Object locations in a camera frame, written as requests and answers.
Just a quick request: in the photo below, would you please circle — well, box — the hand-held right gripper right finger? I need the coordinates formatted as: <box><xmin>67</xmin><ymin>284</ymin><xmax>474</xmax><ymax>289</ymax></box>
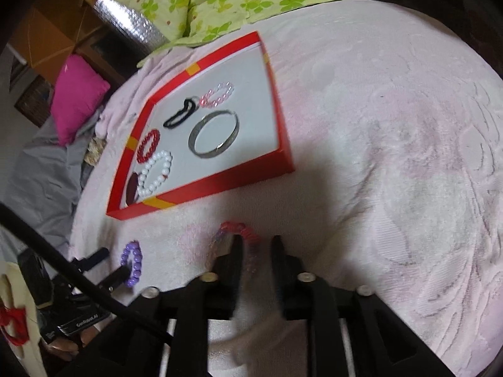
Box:
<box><xmin>271</xmin><ymin>235</ymin><xmax>456</xmax><ymax>377</ymax></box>

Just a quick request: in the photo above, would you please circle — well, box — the grey blanket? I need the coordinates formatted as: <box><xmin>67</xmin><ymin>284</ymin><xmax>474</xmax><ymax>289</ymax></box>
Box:
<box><xmin>0</xmin><ymin>110</ymin><xmax>103</xmax><ymax>256</ymax></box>

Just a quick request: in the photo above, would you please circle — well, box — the small floral patterned cloth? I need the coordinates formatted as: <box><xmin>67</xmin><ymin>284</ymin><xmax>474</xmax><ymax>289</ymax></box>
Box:
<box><xmin>83</xmin><ymin>137</ymin><xmax>105</xmax><ymax>166</ymax></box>

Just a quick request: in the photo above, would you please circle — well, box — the white garment with red print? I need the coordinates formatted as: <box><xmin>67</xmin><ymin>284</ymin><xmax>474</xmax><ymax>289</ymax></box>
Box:
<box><xmin>0</xmin><ymin>273</ymin><xmax>46</xmax><ymax>377</ymax></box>

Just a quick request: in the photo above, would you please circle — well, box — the shallow red cardboard box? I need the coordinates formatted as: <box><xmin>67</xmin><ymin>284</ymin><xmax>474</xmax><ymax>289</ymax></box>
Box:
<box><xmin>106</xmin><ymin>30</ymin><xmax>295</xmax><ymax>221</ymax></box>

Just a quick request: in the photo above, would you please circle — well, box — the white bead bracelet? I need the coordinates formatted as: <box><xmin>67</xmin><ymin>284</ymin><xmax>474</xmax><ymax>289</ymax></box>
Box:
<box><xmin>136</xmin><ymin>151</ymin><xmax>174</xmax><ymax>199</ymax></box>

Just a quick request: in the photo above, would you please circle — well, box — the pink coil hair tie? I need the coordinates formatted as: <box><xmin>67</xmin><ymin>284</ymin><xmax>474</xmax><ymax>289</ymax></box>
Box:
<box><xmin>219</xmin><ymin>221</ymin><xmax>262</xmax><ymax>252</ymax></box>

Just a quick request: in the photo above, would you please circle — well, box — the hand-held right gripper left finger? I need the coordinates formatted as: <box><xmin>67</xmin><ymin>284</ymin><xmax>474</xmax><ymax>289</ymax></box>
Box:
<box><xmin>51</xmin><ymin>235</ymin><xmax>244</xmax><ymax>377</ymax></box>

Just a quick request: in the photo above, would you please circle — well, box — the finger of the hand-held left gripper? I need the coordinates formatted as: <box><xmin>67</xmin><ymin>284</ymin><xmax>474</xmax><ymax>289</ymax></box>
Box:
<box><xmin>100</xmin><ymin>267</ymin><xmax>131</xmax><ymax>289</ymax></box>
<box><xmin>73</xmin><ymin>248</ymin><xmax>111</xmax><ymax>267</ymax></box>

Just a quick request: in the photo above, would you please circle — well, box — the dark purple bangle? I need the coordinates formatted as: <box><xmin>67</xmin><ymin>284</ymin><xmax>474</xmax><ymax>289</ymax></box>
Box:
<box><xmin>125</xmin><ymin>173</ymin><xmax>141</xmax><ymax>207</ymax></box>

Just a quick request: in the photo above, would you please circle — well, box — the person's left hand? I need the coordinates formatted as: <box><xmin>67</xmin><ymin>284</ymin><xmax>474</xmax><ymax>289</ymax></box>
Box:
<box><xmin>41</xmin><ymin>334</ymin><xmax>85</xmax><ymax>362</ymax></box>

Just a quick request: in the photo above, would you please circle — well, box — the pink clear bead bracelet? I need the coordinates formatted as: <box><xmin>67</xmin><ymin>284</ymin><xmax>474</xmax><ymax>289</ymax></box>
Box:
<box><xmin>198</xmin><ymin>82</ymin><xmax>235</xmax><ymax>108</ymax></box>

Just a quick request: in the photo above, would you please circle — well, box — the dark brown crate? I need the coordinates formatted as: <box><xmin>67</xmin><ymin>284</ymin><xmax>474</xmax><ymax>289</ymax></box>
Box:
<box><xmin>16</xmin><ymin>74</ymin><xmax>53</xmax><ymax>126</ymax></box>

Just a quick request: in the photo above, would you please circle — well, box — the red bead bracelet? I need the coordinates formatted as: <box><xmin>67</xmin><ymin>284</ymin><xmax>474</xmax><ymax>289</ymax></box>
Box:
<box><xmin>136</xmin><ymin>129</ymin><xmax>161</xmax><ymax>163</ymax></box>

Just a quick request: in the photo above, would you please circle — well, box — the magenta pillow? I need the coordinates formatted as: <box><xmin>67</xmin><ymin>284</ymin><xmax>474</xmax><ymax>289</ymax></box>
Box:
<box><xmin>50</xmin><ymin>54</ymin><xmax>111</xmax><ymax>147</ymax></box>

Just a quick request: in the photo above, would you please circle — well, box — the pale pink plush blanket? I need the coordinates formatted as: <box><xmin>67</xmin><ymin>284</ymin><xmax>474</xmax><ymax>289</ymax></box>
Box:
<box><xmin>69</xmin><ymin>0</ymin><xmax>503</xmax><ymax>377</ymax></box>

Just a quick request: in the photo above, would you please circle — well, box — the purple bead bracelet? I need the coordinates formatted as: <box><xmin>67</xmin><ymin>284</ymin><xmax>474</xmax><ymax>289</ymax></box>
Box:
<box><xmin>120</xmin><ymin>240</ymin><xmax>143</xmax><ymax>287</ymax></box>

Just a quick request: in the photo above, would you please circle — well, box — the silver metal bangle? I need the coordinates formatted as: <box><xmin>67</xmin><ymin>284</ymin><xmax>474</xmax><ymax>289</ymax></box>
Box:
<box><xmin>188</xmin><ymin>110</ymin><xmax>240</xmax><ymax>160</ymax></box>

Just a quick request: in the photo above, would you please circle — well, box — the pale lilac bead bracelet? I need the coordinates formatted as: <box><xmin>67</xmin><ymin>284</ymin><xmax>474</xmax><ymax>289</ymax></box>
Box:
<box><xmin>210</xmin><ymin>230</ymin><xmax>260</xmax><ymax>279</ymax></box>

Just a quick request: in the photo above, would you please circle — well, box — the orange wooden cabinet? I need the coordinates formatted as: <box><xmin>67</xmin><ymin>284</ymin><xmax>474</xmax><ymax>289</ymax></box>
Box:
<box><xmin>8</xmin><ymin>0</ymin><xmax>107</xmax><ymax>83</ymax></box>

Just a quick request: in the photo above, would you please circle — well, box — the black hair tie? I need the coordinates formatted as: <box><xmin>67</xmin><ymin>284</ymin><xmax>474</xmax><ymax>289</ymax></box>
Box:
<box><xmin>163</xmin><ymin>98</ymin><xmax>199</xmax><ymax>129</ymax></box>

